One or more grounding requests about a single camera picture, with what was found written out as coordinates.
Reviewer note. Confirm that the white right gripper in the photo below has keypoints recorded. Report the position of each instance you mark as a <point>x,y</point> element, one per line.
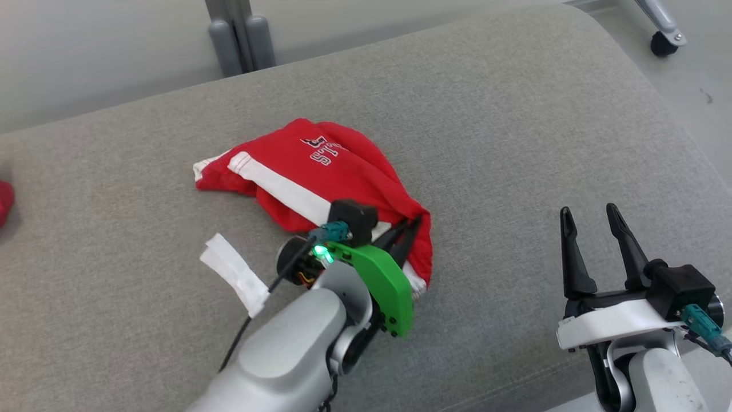
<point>606,320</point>

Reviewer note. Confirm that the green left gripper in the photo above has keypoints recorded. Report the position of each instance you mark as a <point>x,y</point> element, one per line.
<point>383,280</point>

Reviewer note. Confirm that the red shorts with white stripe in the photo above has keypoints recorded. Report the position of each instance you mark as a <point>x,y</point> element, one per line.
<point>343,171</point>

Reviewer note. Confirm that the red and white t-shirt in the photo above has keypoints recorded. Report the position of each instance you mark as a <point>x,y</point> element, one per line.
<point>4,201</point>

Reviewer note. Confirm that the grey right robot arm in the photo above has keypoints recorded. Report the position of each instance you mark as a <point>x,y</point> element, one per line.
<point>657,383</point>

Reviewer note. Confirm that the grey leg with black caster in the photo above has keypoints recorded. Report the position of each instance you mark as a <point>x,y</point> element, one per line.
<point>663,44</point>

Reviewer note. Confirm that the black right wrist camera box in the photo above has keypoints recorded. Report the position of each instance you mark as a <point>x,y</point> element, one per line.
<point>680,289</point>

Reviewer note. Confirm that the grey metal post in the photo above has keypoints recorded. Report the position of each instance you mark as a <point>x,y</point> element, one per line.
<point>251,40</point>

